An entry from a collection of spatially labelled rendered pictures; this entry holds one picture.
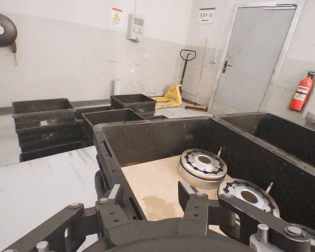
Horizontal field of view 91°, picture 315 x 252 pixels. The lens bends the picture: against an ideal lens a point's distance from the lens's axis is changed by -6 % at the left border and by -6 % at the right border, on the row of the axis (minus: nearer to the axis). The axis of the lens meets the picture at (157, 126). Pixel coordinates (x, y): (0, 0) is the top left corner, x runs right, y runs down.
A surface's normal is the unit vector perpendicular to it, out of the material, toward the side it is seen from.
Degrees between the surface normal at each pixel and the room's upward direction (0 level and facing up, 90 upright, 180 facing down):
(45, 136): 90
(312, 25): 90
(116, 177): 0
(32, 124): 90
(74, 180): 0
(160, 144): 90
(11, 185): 0
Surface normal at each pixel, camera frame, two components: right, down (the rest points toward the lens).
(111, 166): 0.15, -0.90
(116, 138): 0.47, 0.43
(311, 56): -0.76, 0.16
